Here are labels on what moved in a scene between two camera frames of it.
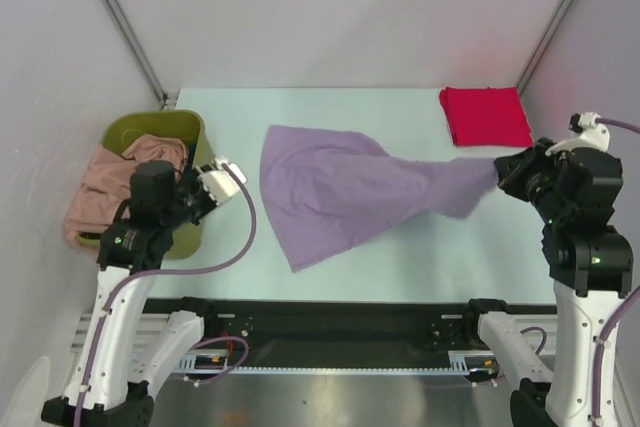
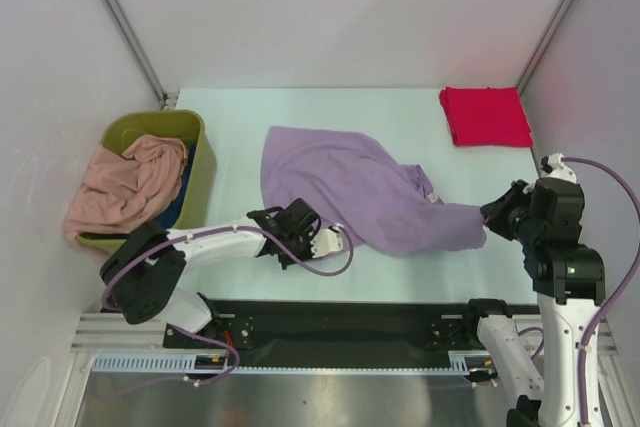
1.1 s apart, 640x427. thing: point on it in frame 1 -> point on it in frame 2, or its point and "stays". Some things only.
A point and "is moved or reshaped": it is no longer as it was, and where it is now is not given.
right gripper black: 510,168 -> 493,212
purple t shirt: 327,192 is moved or reshaped
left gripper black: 194,179 -> 307,235
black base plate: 343,332 stays
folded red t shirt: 486,116 stays
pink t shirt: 106,182 stays
